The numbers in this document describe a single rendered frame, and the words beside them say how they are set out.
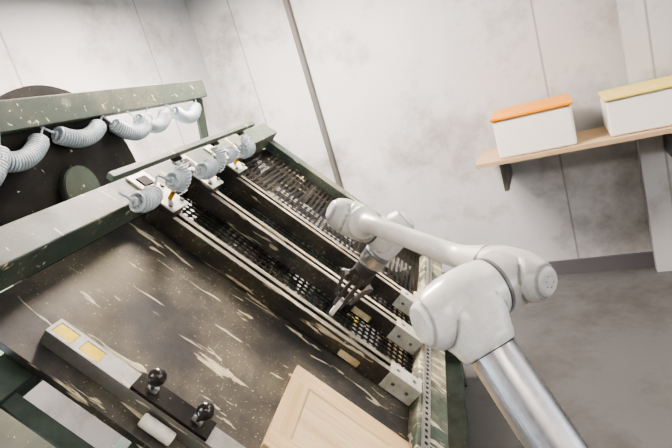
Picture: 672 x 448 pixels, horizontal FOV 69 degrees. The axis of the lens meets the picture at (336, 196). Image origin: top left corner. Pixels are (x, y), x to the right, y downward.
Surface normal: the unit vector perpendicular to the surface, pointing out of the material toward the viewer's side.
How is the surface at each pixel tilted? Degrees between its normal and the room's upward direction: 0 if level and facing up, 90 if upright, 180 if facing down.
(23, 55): 90
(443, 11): 90
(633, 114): 90
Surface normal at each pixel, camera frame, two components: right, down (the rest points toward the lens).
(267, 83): -0.37, 0.31
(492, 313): 0.29, -0.46
